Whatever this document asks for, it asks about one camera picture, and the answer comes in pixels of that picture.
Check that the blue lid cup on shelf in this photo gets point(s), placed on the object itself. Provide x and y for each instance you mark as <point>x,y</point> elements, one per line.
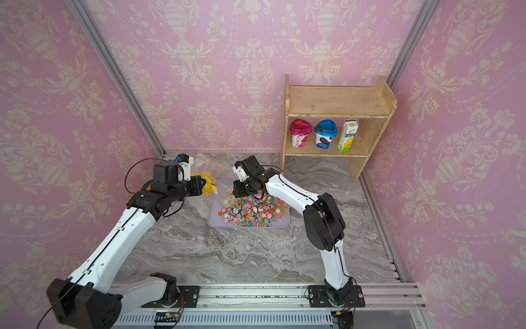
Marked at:
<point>325,131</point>

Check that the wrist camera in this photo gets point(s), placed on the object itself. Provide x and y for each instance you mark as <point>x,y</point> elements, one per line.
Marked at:
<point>240,172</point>
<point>185,162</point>

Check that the pink lid cup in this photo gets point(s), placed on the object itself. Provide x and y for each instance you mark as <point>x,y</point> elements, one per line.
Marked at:
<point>300,131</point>

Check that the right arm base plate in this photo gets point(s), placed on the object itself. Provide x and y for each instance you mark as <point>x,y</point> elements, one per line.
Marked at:
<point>323,296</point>

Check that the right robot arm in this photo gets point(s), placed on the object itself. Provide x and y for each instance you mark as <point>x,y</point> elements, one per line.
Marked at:
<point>324,225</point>

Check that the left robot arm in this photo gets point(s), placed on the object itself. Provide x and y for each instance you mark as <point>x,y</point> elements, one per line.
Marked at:
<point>86,299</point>

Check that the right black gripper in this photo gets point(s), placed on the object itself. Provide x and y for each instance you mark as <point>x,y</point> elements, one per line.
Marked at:
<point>240,192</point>

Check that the aluminium rail frame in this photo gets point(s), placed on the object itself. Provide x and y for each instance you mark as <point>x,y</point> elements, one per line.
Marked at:
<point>283,305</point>

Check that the candy ziploc bag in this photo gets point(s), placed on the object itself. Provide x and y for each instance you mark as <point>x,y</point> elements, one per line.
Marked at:
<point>218,190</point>
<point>208,163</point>

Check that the pile of colourful candies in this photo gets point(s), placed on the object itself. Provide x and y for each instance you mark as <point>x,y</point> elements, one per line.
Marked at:
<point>260,211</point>

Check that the green white carton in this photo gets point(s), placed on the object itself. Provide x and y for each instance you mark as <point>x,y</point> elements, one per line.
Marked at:
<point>348,133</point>

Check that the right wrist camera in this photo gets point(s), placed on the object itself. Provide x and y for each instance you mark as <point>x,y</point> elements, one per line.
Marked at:
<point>240,172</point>

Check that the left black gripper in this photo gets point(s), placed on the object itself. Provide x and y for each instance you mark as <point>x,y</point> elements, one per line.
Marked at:
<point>198,186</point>

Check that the lilac plastic tray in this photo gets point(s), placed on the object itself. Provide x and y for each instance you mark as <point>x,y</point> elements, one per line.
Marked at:
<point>213,220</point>

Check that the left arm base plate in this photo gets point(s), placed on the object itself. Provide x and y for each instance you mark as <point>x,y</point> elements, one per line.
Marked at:
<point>185,296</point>

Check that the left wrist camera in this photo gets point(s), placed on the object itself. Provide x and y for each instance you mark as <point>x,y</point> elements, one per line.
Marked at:
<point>185,162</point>

